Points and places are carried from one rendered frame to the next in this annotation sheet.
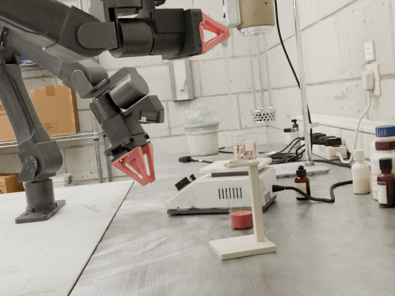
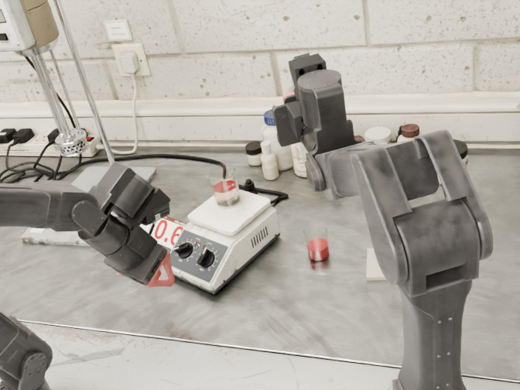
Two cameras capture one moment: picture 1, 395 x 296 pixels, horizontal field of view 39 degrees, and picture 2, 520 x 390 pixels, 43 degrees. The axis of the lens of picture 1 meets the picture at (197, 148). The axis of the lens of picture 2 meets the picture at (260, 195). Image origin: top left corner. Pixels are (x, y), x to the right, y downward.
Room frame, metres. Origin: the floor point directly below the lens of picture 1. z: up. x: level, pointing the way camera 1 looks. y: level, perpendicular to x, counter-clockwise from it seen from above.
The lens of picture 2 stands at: (0.59, 0.84, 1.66)
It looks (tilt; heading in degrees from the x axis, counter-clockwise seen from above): 32 degrees down; 296
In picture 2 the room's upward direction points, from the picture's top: 12 degrees counter-clockwise
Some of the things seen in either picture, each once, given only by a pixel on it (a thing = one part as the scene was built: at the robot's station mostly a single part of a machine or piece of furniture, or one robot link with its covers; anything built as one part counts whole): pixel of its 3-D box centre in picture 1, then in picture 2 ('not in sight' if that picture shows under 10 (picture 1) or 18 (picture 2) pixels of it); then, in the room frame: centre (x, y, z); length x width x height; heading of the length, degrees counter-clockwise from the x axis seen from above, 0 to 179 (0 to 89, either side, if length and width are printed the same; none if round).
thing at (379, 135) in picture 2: not in sight; (378, 145); (0.88, -0.41, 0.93); 0.06 x 0.06 x 0.07
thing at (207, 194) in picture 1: (226, 187); (224, 235); (1.10, -0.05, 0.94); 0.22 x 0.13 x 0.08; 70
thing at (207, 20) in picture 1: (201, 34); not in sight; (0.91, -0.03, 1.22); 0.09 x 0.07 x 0.07; 123
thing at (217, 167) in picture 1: (236, 165); (228, 210); (1.10, -0.07, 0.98); 0.12 x 0.12 x 0.01; 70
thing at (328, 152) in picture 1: (321, 146); (34, 144); (1.82, -0.40, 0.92); 0.40 x 0.06 x 0.04; 1
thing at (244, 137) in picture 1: (243, 143); (223, 186); (1.11, -0.09, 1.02); 0.06 x 0.05 x 0.08; 45
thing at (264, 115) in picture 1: (260, 75); (56, 98); (1.50, -0.19, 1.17); 0.07 x 0.07 x 0.25
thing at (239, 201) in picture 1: (241, 209); (316, 241); (0.93, -0.06, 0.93); 0.04 x 0.04 x 0.06
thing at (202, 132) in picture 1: (201, 127); not in sight; (2.18, -0.03, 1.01); 0.14 x 0.14 x 0.21
